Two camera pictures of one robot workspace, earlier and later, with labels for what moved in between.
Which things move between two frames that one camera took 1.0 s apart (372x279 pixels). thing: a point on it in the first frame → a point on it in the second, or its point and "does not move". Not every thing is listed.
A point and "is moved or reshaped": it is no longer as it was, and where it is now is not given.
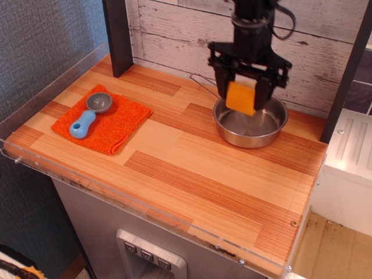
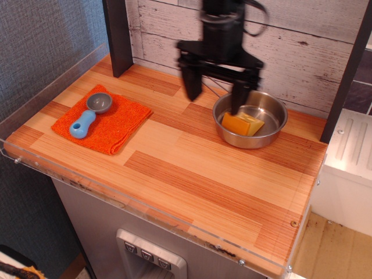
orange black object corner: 18,272 does not move
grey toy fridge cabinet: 120,242 does not move
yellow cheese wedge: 240,99 is moved or reshaped
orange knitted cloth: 111,129 does not move
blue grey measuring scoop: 97,103 does not move
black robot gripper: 252,49 → 220,52
